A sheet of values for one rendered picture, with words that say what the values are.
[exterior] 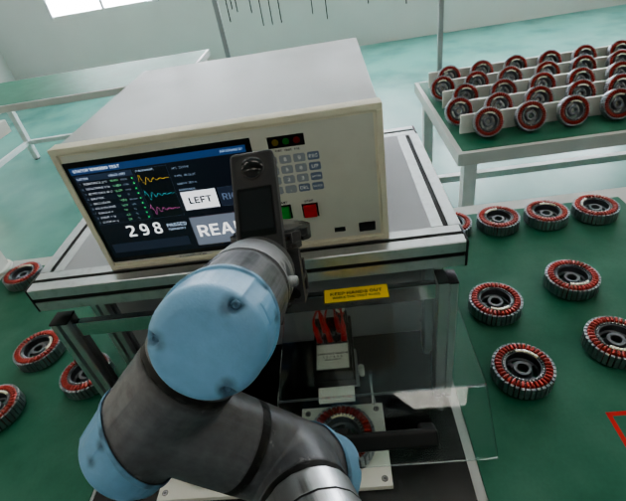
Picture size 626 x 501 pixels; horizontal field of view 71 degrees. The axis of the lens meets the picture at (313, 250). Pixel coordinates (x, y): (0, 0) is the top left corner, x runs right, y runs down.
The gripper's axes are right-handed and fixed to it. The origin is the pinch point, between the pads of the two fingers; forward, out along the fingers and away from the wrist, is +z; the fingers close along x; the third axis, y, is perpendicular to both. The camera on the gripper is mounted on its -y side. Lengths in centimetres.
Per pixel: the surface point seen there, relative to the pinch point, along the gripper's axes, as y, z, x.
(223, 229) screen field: 0.4, 3.9, -9.4
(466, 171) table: 4, 117, 56
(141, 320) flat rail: 13.9, 6.4, -26.2
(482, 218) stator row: 14, 64, 46
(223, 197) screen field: -4.3, 1.7, -7.9
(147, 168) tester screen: -9.5, -0.7, -16.8
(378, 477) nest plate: 43.3, 3.0, 9.0
